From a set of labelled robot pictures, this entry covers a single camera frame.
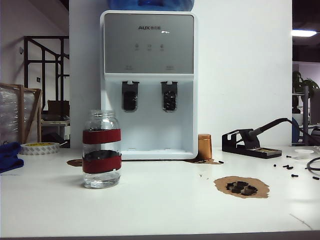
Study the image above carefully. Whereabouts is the white double-sided tape roll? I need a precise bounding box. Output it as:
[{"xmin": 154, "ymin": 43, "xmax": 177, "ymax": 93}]
[{"xmin": 18, "ymin": 142, "xmax": 61, "ymax": 156}]

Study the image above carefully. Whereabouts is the copper coloured canister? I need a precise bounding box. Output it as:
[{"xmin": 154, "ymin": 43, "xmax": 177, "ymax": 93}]
[{"xmin": 197, "ymin": 133, "xmax": 213, "ymax": 160}]

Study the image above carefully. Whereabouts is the jagged black charred piece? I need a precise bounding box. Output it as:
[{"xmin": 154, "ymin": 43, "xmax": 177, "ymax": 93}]
[{"xmin": 241, "ymin": 185, "xmax": 258, "ymax": 196}]

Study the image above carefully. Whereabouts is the brown cardboard box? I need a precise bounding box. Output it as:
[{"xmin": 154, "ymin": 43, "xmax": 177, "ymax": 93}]
[{"xmin": 47, "ymin": 99, "xmax": 70, "ymax": 116}]

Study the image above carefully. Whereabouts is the blue water jug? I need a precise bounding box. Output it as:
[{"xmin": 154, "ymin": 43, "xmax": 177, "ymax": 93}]
[{"xmin": 107, "ymin": 0, "xmax": 196, "ymax": 13}]

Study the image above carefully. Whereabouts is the black loose cable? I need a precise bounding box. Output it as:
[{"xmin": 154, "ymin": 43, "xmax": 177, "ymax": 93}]
[{"xmin": 307, "ymin": 156, "xmax": 320, "ymax": 173}]

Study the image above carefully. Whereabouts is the black metal stair railing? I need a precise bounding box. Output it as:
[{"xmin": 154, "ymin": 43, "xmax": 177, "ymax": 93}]
[{"xmin": 23, "ymin": 35, "xmax": 70, "ymax": 118}]

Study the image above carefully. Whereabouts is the blue cloth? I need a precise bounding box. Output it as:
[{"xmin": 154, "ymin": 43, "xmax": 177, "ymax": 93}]
[{"xmin": 0, "ymin": 141, "xmax": 25, "ymax": 174}]

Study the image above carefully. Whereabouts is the white low table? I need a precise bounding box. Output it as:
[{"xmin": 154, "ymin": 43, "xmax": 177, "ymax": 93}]
[{"xmin": 41, "ymin": 119, "xmax": 71, "ymax": 127}]

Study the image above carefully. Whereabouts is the black soldering iron stand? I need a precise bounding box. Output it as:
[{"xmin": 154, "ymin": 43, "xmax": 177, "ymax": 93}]
[{"xmin": 221, "ymin": 128, "xmax": 283, "ymax": 160}]

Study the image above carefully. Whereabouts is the white AUX water dispenser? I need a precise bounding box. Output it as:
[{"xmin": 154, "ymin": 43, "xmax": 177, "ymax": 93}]
[{"xmin": 99, "ymin": 10, "xmax": 199, "ymax": 161}]

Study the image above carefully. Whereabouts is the glass bottle with red bands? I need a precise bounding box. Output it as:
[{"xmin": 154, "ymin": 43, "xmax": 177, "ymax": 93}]
[{"xmin": 81, "ymin": 109, "xmax": 123, "ymax": 190}]

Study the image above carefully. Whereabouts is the green potted plant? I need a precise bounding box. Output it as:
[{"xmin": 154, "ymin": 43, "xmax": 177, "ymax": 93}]
[{"xmin": 292, "ymin": 71, "xmax": 320, "ymax": 100}]

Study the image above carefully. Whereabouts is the wooden frame with plastic wrap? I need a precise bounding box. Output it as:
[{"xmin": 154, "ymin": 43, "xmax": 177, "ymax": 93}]
[{"xmin": 0, "ymin": 82, "xmax": 43, "ymax": 146}]

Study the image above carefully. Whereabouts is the dark grey dispenser tap lever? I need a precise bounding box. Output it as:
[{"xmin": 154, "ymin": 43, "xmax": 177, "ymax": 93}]
[
  {"xmin": 160, "ymin": 80, "xmax": 179, "ymax": 113},
  {"xmin": 121, "ymin": 80, "xmax": 140, "ymax": 113}
]

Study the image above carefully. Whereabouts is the black soldering iron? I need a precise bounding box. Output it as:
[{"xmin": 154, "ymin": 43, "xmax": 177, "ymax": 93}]
[{"xmin": 247, "ymin": 117, "xmax": 295, "ymax": 138}]

